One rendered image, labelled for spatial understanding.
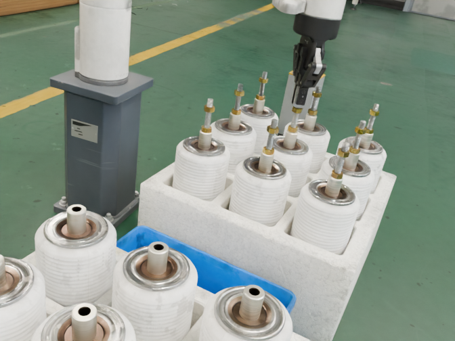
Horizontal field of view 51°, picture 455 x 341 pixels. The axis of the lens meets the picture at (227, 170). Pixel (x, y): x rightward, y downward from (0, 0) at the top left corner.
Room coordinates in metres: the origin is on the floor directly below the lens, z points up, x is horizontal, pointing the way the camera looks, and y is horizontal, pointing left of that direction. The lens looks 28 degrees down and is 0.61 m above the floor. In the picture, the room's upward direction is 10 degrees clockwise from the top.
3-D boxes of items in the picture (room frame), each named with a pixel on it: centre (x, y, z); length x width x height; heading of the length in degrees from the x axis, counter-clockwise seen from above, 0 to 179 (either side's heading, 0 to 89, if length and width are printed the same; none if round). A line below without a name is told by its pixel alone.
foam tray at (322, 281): (0.82, -0.11, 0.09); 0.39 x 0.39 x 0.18; 67
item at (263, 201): (0.71, -0.06, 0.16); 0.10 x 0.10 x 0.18
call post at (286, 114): (1.12, -0.15, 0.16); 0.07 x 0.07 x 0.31; 67
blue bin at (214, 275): (0.57, 0.02, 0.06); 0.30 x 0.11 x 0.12; 67
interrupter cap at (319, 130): (0.93, -0.15, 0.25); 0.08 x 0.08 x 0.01
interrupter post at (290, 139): (0.82, -0.11, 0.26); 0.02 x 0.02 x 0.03
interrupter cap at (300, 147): (0.82, -0.11, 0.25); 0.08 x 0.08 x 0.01
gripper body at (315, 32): (0.82, -0.11, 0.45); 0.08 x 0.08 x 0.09
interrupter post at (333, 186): (0.67, -0.17, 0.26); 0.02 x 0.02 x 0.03
